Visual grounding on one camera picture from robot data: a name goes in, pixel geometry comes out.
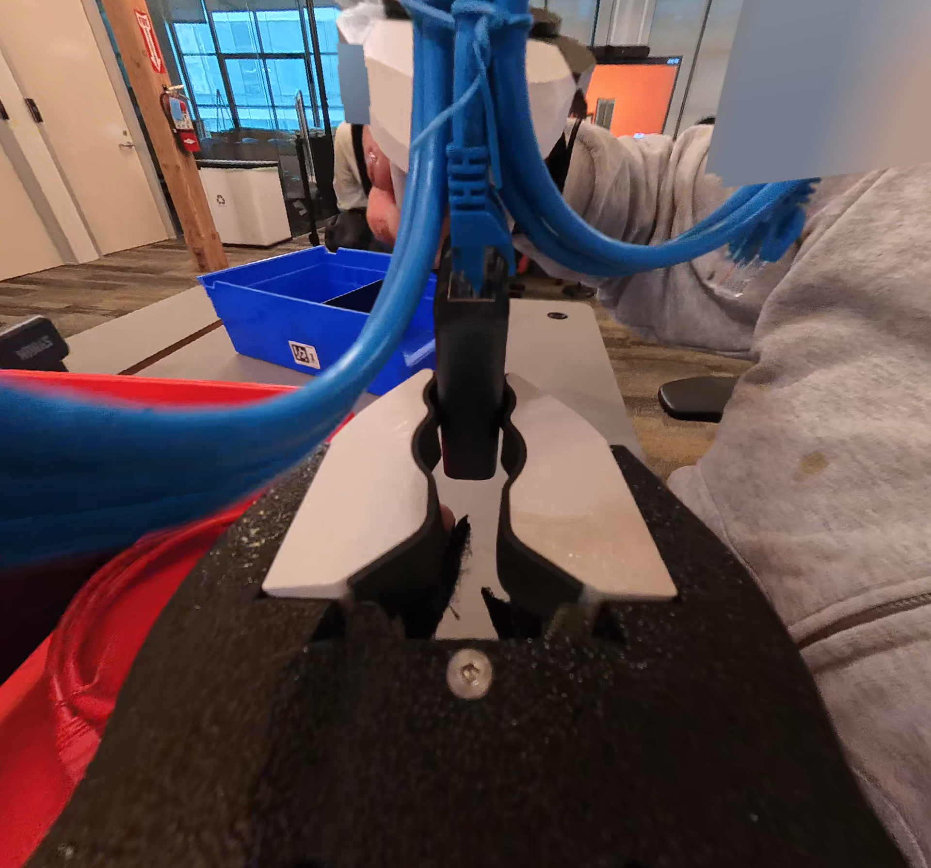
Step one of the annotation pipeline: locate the wooden post with red signs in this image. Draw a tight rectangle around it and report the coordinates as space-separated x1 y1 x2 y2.
76 0 230 273

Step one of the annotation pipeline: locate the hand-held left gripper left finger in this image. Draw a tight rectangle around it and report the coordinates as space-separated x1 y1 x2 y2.
260 368 442 600

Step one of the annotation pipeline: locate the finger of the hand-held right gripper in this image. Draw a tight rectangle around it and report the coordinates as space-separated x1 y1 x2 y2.
364 17 419 171
509 39 577 160

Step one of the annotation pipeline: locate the grey desk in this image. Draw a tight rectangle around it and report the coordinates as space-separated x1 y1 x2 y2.
64 285 647 640

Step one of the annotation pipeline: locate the person's right hand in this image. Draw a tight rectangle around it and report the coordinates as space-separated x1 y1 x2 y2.
366 144 400 247

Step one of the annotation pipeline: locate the blue plastic bin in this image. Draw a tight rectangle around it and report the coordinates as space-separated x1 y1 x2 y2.
196 245 441 396

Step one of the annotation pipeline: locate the person's grey hoodie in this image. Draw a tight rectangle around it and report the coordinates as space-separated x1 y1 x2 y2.
669 163 931 868

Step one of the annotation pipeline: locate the black desk device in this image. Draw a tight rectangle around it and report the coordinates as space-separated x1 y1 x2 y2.
0 316 70 375

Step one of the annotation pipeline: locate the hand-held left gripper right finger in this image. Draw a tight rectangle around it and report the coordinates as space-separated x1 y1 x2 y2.
497 371 681 603

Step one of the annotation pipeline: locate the orange display screen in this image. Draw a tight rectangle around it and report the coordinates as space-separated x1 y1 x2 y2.
584 56 683 140

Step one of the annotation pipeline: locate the black ethernet adapter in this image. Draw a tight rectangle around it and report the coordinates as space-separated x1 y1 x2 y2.
434 246 510 480

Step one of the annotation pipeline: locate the person's right forearm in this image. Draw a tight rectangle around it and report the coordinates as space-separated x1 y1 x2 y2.
563 119 808 356

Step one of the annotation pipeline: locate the blue ethernet cable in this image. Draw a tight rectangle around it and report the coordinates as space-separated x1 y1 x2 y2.
0 0 819 571

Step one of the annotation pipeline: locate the black chair armrest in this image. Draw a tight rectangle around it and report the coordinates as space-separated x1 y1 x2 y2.
658 375 737 423

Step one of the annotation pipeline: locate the large grid window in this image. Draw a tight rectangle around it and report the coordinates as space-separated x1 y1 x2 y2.
156 0 343 135

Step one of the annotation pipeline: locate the red fire extinguisher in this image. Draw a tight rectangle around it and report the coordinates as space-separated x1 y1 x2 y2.
161 83 201 154

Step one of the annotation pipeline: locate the white recycling bin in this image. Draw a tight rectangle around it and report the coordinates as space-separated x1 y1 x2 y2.
198 159 293 247

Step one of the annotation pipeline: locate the red plastic bin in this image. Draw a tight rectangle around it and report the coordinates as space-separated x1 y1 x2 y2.
0 368 357 868

